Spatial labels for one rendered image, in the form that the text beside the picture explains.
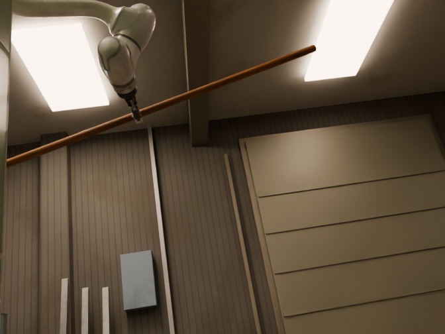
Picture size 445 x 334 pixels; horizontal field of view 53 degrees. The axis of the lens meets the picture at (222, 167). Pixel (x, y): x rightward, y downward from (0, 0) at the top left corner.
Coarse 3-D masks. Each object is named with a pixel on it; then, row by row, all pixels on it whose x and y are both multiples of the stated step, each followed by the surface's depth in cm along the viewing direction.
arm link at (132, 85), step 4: (132, 80) 151; (112, 84) 150; (128, 84) 150; (132, 84) 152; (116, 88) 151; (120, 88) 151; (124, 88) 151; (128, 88) 152; (132, 88) 154; (120, 92) 153; (124, 92) 153; (128, 92) 154
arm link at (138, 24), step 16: (16, 0) 135; (32, 0) 137; (48, 0) 139; (64, 0) 141; (80, 0) 143; (32, 16) 139; (48, 16) 141; (64, 16) 143; (80, 16) 145; (96, 16) 146; (112, 16) 146; (128, 16) 145; (144, 16) 148; (112, 32) 148; (128, 32) 144; (144, 32) 147
